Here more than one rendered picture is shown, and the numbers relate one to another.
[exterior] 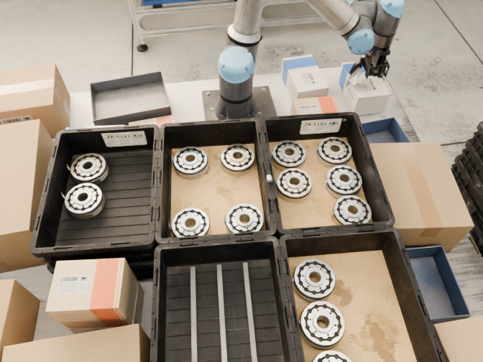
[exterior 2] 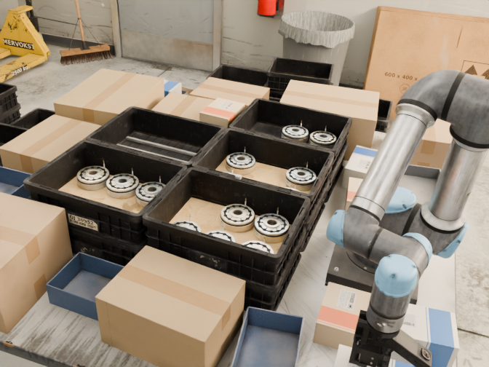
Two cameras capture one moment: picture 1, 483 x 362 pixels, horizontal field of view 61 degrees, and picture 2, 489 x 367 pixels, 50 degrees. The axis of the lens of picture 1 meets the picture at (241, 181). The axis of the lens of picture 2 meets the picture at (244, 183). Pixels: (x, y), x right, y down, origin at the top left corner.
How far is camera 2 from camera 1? 1.77 m
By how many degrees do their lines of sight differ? 76
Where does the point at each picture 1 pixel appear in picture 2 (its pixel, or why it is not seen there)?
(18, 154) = (343, 110)
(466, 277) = (70, 336)
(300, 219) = (204, 213)
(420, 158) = (196, 309)
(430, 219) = (130, 271)
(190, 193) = (272, 175)
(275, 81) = not seen: hidden behind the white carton
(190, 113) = not seen: hidden behind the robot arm
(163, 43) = not seen: outside the picture
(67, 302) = (217, 102)
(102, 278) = (221, 111)
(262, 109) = (371, 274)
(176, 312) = (188, 148)
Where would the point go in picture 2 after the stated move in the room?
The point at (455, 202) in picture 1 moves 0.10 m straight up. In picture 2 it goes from (127, 301) to (124, 269)
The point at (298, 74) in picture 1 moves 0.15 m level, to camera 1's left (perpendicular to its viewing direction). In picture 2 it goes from (414, 313) to (425, 278)
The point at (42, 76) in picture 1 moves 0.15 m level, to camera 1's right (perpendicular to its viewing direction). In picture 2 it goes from (441, 137) to (434, 153)
